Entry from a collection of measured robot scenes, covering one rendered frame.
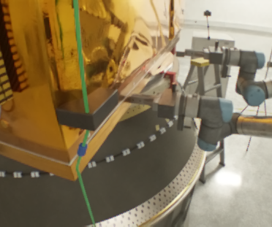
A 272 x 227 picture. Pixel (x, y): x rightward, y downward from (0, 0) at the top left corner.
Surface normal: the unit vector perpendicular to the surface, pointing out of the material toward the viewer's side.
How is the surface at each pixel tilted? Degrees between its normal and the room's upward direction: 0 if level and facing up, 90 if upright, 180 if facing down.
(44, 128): 94
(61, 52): 90
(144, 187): 62
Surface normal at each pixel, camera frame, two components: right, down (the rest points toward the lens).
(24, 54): -0.08, 0.50
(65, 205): 0.22, 0.02
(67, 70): 0.58, 0.41
